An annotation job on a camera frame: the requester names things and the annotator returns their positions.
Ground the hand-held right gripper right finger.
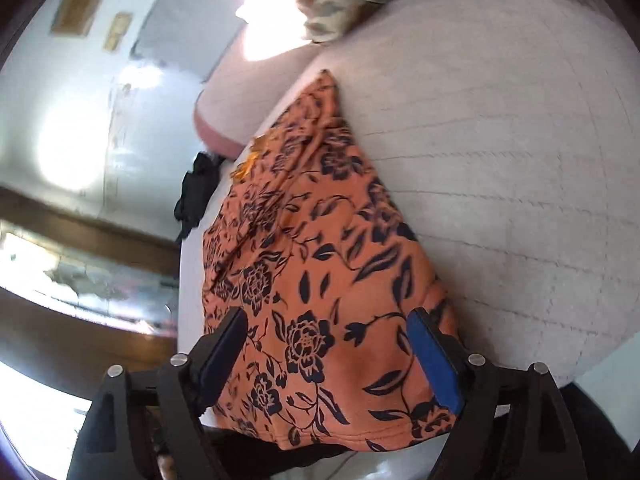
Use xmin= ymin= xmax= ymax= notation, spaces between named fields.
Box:
xmin=406 ymin=307 xmax=576 ymax=480

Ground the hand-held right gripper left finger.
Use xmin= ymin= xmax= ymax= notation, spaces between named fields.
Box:
xmin=66 ymin=307 xmax=249 ymax=480

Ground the orange floral garment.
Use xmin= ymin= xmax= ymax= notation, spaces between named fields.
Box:
xmin=201 ymin=69 xmax=463 ymax=453

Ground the wooden wardrobe with mirrors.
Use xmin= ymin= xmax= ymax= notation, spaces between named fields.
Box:
xmin=0 ymin=185 xmax=182 ymax=461

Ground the black cloth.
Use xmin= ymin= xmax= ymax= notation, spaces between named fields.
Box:
xmin=173 ymin=151 xmax=223 ymax=241

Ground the white quilted bed sheet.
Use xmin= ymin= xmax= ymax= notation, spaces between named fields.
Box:
xmin=176 ymin=0 xmax=635 ymax=411

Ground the pink pillow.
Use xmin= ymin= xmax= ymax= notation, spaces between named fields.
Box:
xmin=193 ymin=25 xmax=321 ymax=158

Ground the small framed wall picture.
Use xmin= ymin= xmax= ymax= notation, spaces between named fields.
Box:
xmin=102 ymin=12 xmax=133 ymax=52

